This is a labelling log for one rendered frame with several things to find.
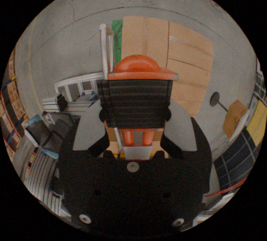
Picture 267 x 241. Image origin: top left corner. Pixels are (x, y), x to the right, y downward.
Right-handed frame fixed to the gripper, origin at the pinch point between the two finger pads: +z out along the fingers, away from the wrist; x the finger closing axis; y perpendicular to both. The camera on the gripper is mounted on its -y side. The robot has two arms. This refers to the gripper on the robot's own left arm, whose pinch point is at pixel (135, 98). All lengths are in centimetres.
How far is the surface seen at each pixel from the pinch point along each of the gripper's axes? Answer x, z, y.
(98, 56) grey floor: -56, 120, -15
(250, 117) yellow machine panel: 734, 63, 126
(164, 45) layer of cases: 25, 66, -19
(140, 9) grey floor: 9, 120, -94
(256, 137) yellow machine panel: 729, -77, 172
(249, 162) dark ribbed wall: 1052, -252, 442
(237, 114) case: 160, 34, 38
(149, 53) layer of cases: 12, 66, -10
